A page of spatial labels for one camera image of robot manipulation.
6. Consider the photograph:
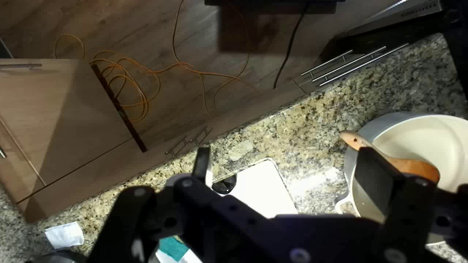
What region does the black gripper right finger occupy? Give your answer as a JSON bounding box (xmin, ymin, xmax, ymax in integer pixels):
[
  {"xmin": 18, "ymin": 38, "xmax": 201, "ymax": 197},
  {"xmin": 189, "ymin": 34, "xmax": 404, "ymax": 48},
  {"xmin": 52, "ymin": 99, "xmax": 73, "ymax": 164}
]
[{"xmin": 354, "ymin": 146, "xmax": 441, "ymax": 263}]

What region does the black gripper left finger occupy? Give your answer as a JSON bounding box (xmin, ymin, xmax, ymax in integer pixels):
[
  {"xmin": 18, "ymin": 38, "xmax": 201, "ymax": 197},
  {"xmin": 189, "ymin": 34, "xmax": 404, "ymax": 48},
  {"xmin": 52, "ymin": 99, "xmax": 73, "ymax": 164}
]
[{"xmin": 87, "ymin": 186, "xmax": 166, "ymax": 263}]

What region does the wooden spoon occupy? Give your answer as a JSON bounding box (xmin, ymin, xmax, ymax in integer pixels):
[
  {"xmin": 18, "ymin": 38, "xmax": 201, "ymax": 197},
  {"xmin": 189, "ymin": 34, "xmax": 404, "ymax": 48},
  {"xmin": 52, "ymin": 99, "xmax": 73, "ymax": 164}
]
[{"xmin": 340, "ymin": 130, "xmax": 442, "ymax": 186}]

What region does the white cooking pot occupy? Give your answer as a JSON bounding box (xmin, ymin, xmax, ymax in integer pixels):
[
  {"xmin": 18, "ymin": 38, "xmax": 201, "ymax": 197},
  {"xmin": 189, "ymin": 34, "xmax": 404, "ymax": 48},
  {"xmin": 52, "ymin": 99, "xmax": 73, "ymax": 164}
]
[{"xmin": 335, "ymin": 111, "xmax": 468, "ymax": 245}]

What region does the teal sponge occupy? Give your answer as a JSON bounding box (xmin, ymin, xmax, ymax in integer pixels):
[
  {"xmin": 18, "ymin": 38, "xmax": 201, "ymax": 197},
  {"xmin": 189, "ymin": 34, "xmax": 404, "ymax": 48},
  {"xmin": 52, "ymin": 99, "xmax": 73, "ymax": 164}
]
[{"xmin": 157, "ymin": 235, "xmax": 192, "ymax": 263}]

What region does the white paper scrap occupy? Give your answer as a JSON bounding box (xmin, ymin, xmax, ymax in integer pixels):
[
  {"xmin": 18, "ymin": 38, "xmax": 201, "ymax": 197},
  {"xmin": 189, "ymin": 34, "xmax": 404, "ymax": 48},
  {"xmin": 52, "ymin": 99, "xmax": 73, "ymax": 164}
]
[{"xmin": 44, "ymin": 221, "xmax": 87, "ymax": 250}]

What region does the wooden sink base cabinet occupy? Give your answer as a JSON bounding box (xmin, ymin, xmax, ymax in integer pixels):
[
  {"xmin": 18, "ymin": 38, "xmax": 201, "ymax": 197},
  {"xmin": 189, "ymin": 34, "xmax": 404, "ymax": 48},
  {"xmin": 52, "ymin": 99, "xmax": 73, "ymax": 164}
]
[{"xmin": 0, "ymin": 57, "xmax": 150, "ymax": 224}]

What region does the stainless steel sink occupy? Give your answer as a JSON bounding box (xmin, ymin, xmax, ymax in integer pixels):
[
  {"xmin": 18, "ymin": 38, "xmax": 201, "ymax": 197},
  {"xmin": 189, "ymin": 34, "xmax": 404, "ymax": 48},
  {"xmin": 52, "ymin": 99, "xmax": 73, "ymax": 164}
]
[{"xmin": 209, "ymin": 158, "xmax": 345, "ymax": 221}]

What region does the black robot stand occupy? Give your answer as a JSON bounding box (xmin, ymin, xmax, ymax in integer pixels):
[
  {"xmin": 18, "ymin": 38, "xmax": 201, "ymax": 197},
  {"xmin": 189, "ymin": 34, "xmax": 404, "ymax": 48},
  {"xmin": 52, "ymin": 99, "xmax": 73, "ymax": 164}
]
[{"xmin": 204, "ymin": 0, "xmax": 345, "ymax": 16}]

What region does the aluminium stand rail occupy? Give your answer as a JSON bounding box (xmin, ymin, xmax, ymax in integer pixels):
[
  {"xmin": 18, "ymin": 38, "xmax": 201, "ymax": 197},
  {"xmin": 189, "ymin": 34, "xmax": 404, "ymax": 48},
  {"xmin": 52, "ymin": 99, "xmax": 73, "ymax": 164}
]
[{"xmin": 297, "ymin": 42, "xmax": 413, "ymax": 91}]

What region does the orange cable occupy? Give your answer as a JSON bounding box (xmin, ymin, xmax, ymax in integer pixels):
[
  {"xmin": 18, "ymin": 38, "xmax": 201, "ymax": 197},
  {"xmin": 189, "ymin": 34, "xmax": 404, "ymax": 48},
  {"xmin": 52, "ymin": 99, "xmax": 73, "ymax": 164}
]
[{"xmin": 52, "ymin": 0, "xmax": 258, "ymax": 124}]

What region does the black floor cable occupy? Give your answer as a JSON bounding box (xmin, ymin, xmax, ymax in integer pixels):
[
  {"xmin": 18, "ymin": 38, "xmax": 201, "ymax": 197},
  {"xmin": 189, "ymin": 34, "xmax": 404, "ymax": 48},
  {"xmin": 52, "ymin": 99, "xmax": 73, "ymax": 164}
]
[{"xmin": 271, "ymin": 0, "xmax": 312, "ymax": 91}]

